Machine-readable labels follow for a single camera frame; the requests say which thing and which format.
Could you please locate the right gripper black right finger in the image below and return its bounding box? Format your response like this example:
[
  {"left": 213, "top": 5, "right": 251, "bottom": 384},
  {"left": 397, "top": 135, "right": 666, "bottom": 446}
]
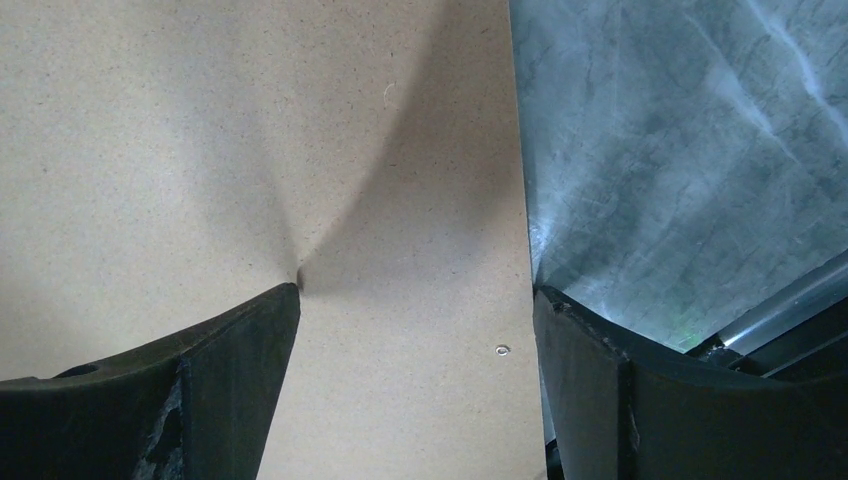
[{"left": 533, "top": 287, "right": 847, "bottom": 479}]

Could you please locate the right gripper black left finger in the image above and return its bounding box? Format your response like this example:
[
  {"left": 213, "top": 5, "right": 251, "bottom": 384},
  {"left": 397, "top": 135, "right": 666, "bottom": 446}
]
[{"left": 1, "top": 283, "right": 300, "bottom": 479}]

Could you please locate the brown frame backing board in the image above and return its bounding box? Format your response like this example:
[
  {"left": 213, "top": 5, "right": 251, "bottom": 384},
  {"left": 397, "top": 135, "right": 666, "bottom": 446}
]
[{"left": 1, "top": 1, "right": 545, "bottom": 479}]

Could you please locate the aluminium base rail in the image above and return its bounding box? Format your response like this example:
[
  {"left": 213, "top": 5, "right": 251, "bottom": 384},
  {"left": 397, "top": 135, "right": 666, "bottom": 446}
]
[{"left": 687, "top": 252, "right": 847, "bottom": 365}]

